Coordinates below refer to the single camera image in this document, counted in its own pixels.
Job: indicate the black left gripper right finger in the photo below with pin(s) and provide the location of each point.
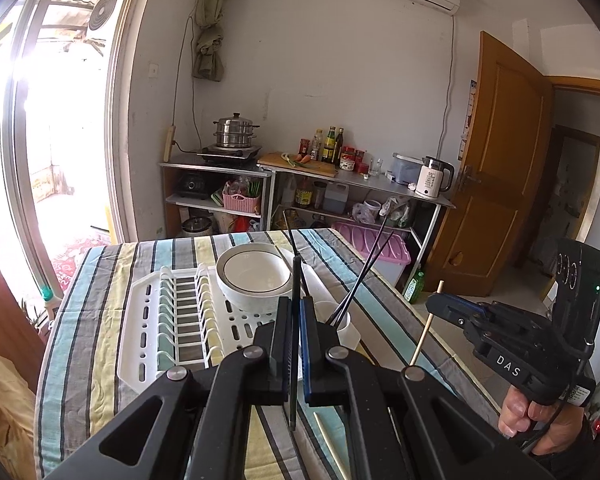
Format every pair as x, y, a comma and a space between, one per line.
401, 425

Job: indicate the pink plastic basket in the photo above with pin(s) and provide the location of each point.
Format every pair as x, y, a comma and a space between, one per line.
234, 200

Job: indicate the large white bowl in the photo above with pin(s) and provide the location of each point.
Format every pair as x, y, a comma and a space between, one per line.
253, 277

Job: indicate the white electric kettle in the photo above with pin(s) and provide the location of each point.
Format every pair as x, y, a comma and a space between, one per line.
435, 177

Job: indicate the green label bottle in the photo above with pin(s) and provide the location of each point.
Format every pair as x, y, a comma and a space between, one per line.
329, 145

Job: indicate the white power strip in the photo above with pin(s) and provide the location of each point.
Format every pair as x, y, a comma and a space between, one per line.
168, 144

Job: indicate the striped tablecloth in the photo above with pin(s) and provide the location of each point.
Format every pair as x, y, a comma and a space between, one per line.
78, 388

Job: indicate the green bottle on floor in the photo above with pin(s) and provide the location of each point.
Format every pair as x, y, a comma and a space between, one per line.
414, 287

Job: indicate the green hanging cloth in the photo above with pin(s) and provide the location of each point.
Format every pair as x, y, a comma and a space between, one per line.
207, 62

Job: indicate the white jug on shelf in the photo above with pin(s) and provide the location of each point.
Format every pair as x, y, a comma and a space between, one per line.
336, 197

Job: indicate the wooden chopstick on table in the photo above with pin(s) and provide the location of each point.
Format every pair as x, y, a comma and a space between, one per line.
340, 463

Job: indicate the white plastic cup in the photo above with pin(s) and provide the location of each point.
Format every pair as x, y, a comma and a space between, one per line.
348, 335

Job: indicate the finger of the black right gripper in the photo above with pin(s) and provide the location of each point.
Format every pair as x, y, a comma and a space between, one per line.
456, 309
498, 313

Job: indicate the metal kitchen shelf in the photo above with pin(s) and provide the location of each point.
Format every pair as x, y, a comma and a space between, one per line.
193, 186

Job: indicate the dark sauce bottle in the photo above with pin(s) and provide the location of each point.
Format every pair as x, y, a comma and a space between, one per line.
338, 148

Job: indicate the brown wooden door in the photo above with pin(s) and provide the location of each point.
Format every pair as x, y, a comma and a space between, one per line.
500, 173

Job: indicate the wooden cutting board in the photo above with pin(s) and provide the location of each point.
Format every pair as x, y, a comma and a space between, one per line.
285, 161

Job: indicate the pink storage box lid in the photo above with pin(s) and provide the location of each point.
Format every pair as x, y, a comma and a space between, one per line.
363, 239

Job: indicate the right hand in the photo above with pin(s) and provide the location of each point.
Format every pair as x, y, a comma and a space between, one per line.
562, 425

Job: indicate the wooden chopstick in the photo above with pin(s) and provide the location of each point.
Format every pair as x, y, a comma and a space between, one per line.
425, 331
340, 463

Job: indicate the white dish drying rack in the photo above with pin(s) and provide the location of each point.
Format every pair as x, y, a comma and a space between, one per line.
181, 317

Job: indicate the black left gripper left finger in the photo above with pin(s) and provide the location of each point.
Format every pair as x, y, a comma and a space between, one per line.
192, 425

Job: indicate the black induction cooker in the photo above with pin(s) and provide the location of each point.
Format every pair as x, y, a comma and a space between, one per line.
214, 153

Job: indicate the stainless steel steamer pot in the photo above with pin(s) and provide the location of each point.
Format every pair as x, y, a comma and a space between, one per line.
234, 132

